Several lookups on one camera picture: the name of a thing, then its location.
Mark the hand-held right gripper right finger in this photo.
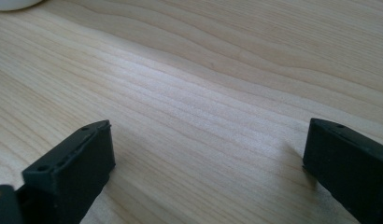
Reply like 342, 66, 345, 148
302, 118, 383, 224

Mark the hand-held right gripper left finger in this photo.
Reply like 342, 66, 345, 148
16, 119, 117, 224

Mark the white cup with red lid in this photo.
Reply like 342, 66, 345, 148
0, 0, 45, 12

